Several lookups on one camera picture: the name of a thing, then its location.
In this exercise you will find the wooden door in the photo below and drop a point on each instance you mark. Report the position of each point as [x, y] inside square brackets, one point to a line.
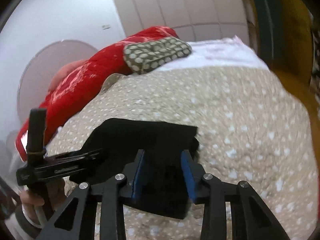
[298, 51]

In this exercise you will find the white wardrobe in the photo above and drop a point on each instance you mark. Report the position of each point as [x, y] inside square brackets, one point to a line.
[193, 20]

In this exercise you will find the left forearm grey sleeve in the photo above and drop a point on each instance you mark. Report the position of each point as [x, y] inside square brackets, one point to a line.
[21, 226]

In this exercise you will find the beige spotted quilt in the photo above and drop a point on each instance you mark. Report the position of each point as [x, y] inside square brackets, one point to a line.
[249, 128]

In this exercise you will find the red patterned comforter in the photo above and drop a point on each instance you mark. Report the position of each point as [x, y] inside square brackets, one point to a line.
[79, 87]

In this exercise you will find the round white headboard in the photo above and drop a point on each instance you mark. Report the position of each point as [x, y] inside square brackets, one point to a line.
[41, 69]

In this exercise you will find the olive spotted pillow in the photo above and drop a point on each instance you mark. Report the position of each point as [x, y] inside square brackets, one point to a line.
[145, 57]

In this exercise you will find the person left hand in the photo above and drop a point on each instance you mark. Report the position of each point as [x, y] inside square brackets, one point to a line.
[30, 200]

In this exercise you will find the wall switch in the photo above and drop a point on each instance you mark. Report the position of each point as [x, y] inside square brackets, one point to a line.
[106, 26]

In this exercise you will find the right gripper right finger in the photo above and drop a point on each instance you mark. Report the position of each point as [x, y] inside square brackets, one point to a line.
[251, 217]

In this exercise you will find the black pants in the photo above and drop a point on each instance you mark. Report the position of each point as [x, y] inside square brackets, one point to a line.
[160, 187]

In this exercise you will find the pink pillow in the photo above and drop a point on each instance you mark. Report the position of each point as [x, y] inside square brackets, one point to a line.
[64, 72]

